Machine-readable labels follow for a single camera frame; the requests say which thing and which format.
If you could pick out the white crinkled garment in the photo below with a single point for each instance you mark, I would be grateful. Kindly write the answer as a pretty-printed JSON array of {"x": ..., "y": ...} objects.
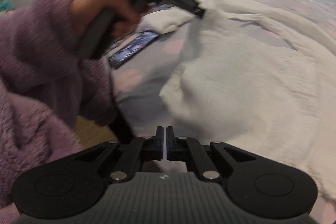
[{"x": 249, "y": 82}]

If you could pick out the person's left hand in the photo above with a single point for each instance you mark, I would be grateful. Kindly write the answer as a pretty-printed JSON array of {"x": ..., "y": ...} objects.
[{"x": 123, "y": 22}]

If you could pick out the black smartphone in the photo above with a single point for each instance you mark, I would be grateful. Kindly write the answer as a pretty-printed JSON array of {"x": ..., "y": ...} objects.
[{"x": 134, "y": 48}]

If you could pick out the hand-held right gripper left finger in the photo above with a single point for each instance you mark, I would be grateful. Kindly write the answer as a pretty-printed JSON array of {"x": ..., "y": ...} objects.
[{"x": 158, "y": 134}]

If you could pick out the person's purple fluffy robe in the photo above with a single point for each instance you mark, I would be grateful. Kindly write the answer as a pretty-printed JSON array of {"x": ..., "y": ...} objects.
[{"x": 26, "y": 134}]

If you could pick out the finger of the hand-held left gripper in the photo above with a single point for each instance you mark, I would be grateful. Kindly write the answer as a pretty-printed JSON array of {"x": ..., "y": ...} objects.
[{"x": 189, "y": 2}]

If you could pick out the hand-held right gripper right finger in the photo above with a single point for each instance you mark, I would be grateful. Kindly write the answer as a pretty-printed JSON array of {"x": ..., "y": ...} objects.
[{"x": 170, "y": 134}]

